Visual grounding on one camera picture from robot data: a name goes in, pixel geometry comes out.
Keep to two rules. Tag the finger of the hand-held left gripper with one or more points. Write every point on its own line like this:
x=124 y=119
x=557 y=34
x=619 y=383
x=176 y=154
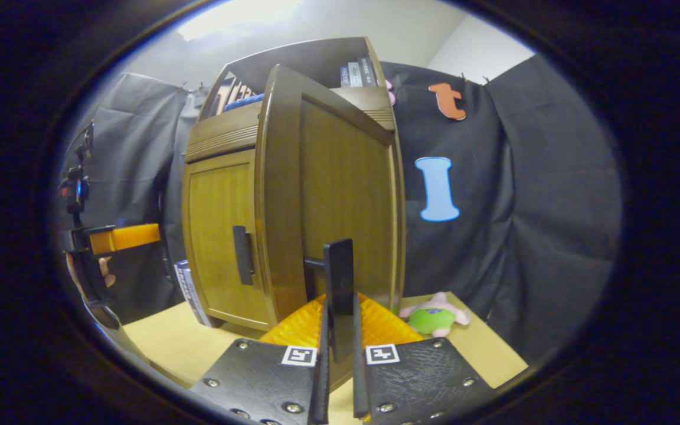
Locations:
x=130 y=237

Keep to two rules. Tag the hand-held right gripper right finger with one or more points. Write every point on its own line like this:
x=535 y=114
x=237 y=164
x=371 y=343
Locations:
x=359 y=378

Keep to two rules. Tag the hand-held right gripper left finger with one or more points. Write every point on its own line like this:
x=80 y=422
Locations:
x=320 y=383

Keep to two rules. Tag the wooden shoe cabinet door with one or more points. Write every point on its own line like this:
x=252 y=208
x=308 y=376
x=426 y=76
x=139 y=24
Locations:
x=340 y=177
x=216 y=224

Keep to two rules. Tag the wooden double-door shoe cabinet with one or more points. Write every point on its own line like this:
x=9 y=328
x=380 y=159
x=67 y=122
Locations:
x=316 y=53

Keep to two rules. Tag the pink and green plush toy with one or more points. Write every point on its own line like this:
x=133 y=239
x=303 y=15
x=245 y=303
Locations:
x=431 y=319

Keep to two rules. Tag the wooden drawer with black knob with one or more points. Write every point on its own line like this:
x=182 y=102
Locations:
x=228 y=121

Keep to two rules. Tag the row of leaning pale books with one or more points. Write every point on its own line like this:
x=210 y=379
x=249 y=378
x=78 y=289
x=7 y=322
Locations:
x=234 y=97

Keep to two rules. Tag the folded blue towel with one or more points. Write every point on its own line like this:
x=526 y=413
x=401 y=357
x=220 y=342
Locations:
x=244 y=103

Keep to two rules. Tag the black backdrop cloth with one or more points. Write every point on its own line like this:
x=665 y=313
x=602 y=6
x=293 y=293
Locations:
x=540 y=206

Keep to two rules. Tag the grey book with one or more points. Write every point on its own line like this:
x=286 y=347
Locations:
x=355 y=74

